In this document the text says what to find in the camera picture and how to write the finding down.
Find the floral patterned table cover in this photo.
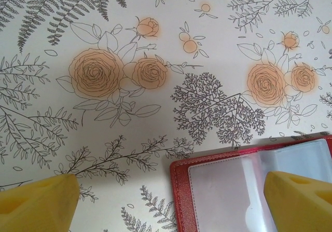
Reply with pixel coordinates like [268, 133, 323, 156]
[0, 0, 332, 232]

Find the red square block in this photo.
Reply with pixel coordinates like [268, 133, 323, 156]
[169, 131, 332, 232]

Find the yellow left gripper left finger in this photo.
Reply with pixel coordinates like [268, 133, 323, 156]
[0, 174, 80, 232]

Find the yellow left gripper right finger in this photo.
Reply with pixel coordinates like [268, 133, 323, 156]
[264, 170, 332, 232]

